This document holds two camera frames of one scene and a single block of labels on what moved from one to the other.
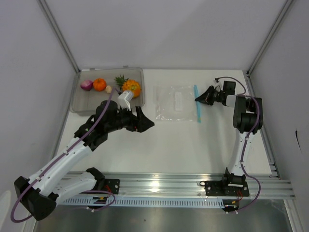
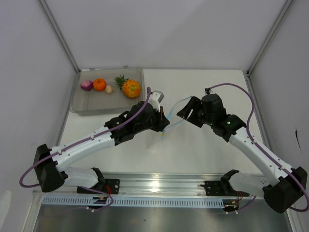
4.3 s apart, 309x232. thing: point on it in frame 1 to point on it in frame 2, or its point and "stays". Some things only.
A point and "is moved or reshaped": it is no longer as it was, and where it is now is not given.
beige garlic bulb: [108, 89] stays
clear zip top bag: [176, 102] is moved or reshaped
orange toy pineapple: [126, 84] stays
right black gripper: [205, 98] to [193, 102]
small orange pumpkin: [99, 84] stays
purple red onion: [87, 85] stays
